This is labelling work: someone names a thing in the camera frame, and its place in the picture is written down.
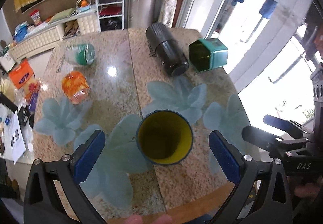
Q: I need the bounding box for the blue cup yellow inside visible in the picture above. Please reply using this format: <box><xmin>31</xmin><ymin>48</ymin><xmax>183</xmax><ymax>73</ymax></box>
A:
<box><xmin>136</xmin><ymin>110</ymin><xmax>194</xmax><ymax>166</ymax></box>

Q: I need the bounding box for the teal hexagonal cup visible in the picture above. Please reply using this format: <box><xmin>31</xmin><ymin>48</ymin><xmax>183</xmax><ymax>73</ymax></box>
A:
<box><xmin>189</xmin><ymin>38</ymin><xmax>228</xmax><ymax>72</ymax></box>

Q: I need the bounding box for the orange patterned glass cup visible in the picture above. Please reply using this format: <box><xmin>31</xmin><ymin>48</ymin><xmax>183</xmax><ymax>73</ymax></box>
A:
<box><xmin>61</xmin><ymin>70</ymin><xmax>90</xmax><ymax>104</ymax></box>

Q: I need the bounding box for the green glass cup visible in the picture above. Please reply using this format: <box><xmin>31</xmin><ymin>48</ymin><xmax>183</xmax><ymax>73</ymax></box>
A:
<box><xmin>65</xmin><ymin>44</ymin><xmax>95</xmax><ymax>66</ymax></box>

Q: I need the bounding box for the person's right hand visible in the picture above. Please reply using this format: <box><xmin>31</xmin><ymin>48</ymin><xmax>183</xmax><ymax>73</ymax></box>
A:
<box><xmin>294</xmin><ymin>183</ymin><xmax>320</xmax><ymax>198</ymax></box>

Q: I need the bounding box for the person's hand holding gripper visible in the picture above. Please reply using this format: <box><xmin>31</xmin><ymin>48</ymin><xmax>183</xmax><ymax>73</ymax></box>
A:
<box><xmin>123</xmin><ymin>214</ymin><xmax>172</xmax><ymax>224</ymax></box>

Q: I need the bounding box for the white paper sheet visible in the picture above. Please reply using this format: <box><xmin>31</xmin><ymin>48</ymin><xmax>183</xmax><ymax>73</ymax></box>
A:
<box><xmin>9</xmin><ymin>112</ymin><xmax>26</xmax><ymax>164</ymax></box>

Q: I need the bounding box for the orange tissue box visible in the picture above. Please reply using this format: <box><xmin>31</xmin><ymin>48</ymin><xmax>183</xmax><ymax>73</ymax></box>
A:
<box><xmin>9</xmin><ymin>59</ymin><xmax>34</xmax><ymax>89</ymax></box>

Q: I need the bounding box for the black cylindrical bottle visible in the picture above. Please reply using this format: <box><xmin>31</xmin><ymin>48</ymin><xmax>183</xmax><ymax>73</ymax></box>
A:
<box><xmin>146</xmin><ymin>22</ymin><xmax>189</xmax><ymax>76</ymax></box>

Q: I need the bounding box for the white tufted bench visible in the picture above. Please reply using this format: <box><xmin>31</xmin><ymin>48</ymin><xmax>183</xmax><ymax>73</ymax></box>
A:
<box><xmin>9</xmin><ymin>5</ymin><xmax>99</xmax><ymax>63</ymax></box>

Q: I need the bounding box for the fruit bowl with oranges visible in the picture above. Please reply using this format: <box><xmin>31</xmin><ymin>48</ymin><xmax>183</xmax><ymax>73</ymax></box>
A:
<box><xmin>76</xmin><ymin>0</ymin><xmax>91</xmax><ymax>12</ymax></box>

